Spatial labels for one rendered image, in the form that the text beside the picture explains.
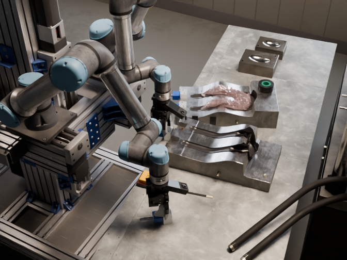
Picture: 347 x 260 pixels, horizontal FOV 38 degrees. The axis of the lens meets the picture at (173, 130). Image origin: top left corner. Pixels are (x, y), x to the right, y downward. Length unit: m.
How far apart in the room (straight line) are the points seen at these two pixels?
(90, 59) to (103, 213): 1.37
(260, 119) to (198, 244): 0.79
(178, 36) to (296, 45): 1.84
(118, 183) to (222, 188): 1.00
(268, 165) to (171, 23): 3.02
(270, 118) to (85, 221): 1.18
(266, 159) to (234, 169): 0.18
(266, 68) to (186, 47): 1.89
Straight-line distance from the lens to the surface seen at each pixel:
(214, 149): 2.30
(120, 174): 3.15
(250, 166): 2.27
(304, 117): 2.69
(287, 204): 2.11
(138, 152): 1.86
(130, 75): 2.27
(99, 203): 3.00
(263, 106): 2.54
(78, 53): 1.76
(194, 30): 4.97
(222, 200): 2.20
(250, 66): 2.92
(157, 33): 4.92
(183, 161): 2.28
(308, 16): 4.77
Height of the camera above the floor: 2.45
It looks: 41 degrees down
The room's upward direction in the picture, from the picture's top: straight up
